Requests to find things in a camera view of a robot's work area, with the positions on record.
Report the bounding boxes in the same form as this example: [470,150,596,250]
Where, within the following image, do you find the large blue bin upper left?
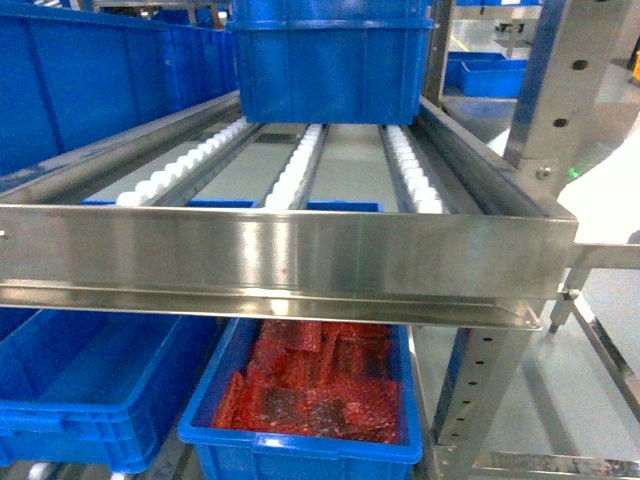
[1,1,237,175]

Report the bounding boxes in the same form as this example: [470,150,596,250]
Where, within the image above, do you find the blue bin on upper shelf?
[227,0,433,125]

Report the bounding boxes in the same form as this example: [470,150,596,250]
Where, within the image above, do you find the red bubble wrap bags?
[210,320,400,444]

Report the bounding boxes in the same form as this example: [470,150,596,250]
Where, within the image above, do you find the blue bin with red bags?
[178,318,423,479]

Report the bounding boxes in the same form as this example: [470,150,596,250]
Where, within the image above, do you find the steel flow rack shelf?
[1,1,639,479]

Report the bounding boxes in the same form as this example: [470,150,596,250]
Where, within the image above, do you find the empty blue bin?
[1,310,219,474]

